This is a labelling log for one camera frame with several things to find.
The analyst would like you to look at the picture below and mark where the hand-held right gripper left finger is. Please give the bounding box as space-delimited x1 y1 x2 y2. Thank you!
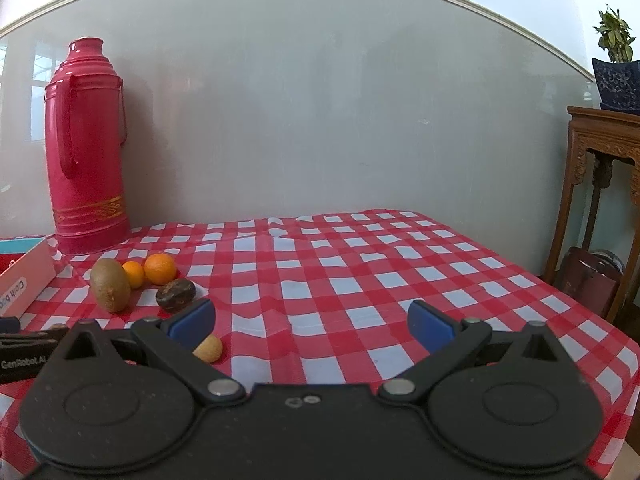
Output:
60 299 246 403

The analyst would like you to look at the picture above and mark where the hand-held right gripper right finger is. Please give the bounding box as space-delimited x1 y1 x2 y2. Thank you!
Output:
378 300 568 403

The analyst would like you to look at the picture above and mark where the small pale yellow fruit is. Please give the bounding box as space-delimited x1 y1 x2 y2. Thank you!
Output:
192 335 224 363

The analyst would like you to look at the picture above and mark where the dark wrinkled fruit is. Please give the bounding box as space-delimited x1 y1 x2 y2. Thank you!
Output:
155 280 197 309

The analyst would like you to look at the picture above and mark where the colourful cardboard box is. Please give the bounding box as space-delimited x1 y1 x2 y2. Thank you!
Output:
0 237 57 318

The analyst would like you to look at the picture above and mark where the small orange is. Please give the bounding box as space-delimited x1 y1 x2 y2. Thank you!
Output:
121 260 146 290

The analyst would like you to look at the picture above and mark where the brown kiwi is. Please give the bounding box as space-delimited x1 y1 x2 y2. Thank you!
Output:
90 257 132 314

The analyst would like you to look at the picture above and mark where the red checked tablecloth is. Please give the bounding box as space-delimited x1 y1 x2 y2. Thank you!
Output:
0 209 640 468

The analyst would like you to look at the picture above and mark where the dark red container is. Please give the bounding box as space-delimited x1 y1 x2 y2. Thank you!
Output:
559 246 626 318

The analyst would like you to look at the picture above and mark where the red thermos flask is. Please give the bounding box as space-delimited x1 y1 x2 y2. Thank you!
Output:
44 36 132 256

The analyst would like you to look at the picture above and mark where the carved wooden stand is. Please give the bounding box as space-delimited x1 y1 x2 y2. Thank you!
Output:
542 105 640 322

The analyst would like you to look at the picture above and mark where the dark blue patterned pot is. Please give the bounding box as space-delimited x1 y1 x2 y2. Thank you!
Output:
592 57 640 112

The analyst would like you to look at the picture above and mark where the green potted plant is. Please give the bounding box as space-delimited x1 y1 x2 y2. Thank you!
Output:
593 5 636 63

